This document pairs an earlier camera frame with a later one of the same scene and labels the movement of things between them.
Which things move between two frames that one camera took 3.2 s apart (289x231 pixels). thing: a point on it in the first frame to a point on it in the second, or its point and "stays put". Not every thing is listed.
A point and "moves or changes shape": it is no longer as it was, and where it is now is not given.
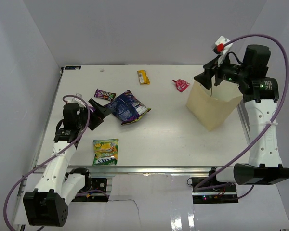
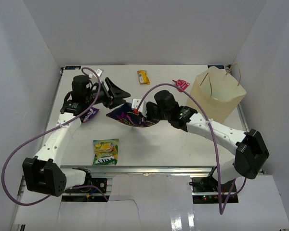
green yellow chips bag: (105, 151) stays put
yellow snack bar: (143, 78) stays put
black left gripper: (98, 118) to (114, 92)
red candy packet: (181, 85) stays put
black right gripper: (205, 78) to (149, 106)
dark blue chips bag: (127, 109) moves or changes shape
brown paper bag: (212, 107) stays put
